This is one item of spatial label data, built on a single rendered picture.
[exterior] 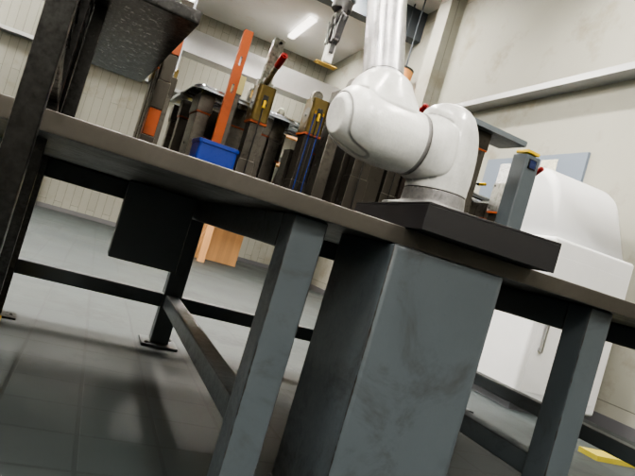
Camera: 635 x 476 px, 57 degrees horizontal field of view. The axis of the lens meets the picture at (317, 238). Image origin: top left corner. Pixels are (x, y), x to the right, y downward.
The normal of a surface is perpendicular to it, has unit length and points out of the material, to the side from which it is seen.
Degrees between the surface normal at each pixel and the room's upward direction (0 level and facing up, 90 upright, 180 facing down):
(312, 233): 90
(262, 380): 90
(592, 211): 71
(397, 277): 90
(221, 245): 90
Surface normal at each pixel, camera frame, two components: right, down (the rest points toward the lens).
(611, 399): -0.89, -0.27
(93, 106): 0.35, 0.07
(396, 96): 0.47, -0.30
